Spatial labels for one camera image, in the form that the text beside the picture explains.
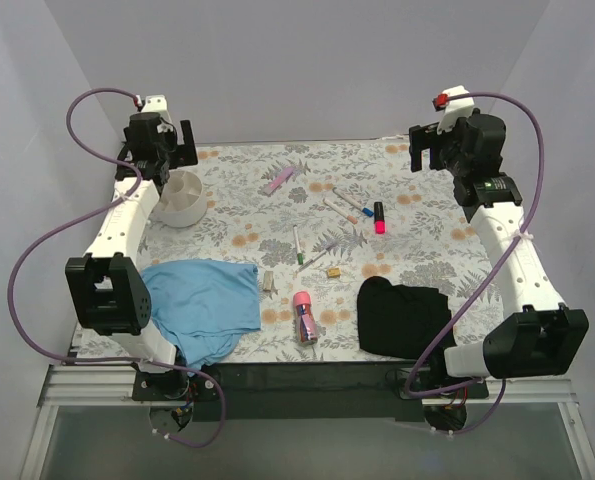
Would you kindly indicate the pink black highlighter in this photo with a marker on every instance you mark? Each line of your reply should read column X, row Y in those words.
column 379, row 218

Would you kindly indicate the floral patterned table mat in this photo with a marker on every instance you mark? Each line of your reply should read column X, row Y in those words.
column 428, row 241

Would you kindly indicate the purple highlighter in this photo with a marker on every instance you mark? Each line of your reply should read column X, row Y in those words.
column 278, row 181

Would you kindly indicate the pink capped glue tube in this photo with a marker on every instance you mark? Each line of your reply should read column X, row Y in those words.
column 306, row 327

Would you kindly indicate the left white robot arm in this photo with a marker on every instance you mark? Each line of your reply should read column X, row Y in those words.
column 108, row 293

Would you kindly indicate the black cloth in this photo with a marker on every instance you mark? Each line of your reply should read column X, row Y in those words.
column 397, row 320

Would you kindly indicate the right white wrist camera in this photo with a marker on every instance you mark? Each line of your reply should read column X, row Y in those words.
column 454, row 103

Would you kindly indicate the white round divided organizer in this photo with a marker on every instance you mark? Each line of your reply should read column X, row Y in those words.
column 183, row 201

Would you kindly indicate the light blue cloth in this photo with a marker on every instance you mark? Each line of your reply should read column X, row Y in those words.
column 204, row 307

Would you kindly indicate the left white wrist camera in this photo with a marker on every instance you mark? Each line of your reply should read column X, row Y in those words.
column 152, row 103

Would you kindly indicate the white marker orange cap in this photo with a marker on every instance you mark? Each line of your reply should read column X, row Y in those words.
column 330, row 204

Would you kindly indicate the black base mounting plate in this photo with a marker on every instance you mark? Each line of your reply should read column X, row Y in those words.
column 282, row 391

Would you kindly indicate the beige eraser block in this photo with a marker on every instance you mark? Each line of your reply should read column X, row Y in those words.
column 268, row 279

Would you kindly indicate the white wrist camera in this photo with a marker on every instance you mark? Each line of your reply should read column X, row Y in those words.
column 152, row 103
column 454, row 103

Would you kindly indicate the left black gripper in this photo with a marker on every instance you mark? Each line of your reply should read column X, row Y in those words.
column 178, row 147

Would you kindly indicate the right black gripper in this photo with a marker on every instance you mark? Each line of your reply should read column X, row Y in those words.
column 428, row 145

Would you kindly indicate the white marker blue cap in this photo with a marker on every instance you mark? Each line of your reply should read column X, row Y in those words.
column 356, row 204

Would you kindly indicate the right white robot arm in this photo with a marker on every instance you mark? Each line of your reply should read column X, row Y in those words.
column 540, row 334

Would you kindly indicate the aluminium frame rail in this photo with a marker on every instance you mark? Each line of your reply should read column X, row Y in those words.
column 113, row 386

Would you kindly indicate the white marker green cap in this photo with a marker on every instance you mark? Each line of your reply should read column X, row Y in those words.
column 298, row 248

